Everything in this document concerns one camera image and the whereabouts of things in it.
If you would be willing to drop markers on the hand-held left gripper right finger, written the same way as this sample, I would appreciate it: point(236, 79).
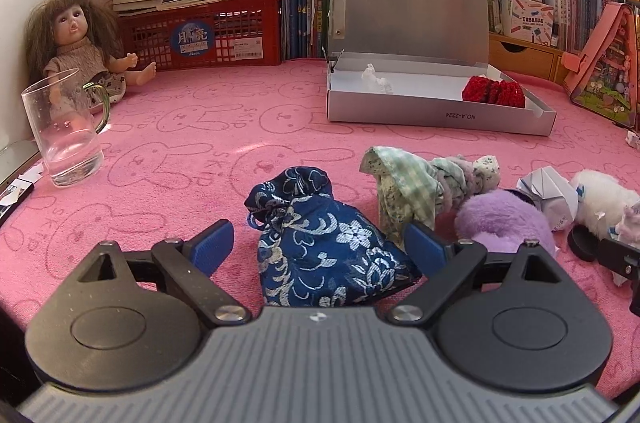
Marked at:
point(425, 245)

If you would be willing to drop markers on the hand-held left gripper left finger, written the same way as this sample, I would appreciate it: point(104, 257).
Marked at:
point(215, 243)

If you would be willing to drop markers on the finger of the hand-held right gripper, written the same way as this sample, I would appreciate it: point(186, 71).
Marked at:
point(620, 260)

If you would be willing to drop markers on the green plaid scrunchie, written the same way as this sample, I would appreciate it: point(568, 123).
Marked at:
point(400, 188)

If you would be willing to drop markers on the purple fluffy scrunchie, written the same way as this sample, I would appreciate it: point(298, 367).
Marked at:
point(495, 215)

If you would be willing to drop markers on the white paper origami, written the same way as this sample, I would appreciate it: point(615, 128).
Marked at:
point(550, 193)

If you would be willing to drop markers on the blue floral brocade pouch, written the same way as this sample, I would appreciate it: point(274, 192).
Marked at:
point(320, 253)

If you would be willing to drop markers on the silver storage box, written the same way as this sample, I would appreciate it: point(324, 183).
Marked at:
point(400, 18)

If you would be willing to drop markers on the black round cap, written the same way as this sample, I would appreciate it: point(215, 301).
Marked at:
point(582, 244)

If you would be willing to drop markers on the white fluffy scrunchie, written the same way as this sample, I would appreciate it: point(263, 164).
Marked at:
point(600, 198)

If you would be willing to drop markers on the pale floral scrunchie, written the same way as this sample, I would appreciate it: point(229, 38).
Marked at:
point(470, 178)

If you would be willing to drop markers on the pink rabbit-print towel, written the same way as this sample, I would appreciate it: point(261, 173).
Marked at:
point(200, 143)

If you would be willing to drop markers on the red knitted scrunchie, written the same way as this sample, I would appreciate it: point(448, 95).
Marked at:
point(492, 92)

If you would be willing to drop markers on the clear glass mug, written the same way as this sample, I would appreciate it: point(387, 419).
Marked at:
point(65, 143)

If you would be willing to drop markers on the pink house-shaped bag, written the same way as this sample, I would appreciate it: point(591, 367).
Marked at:
point(610, 68)

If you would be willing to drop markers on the black and white small box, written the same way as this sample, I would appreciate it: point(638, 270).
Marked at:
point(12, 198)

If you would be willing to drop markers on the wooden drawer organizer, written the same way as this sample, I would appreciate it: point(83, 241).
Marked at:
point(525, 60)

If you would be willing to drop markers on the red plastic crate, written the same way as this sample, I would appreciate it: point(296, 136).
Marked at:
point(150, 38)

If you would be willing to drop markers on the pencil-print white box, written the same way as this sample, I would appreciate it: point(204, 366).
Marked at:
point(527, 20)

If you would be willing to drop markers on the brown-haired doll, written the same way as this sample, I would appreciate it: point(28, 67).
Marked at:
point(72, 28)

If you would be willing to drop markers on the row of colourful thin books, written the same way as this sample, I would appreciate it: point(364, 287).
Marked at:
point(580, 3)

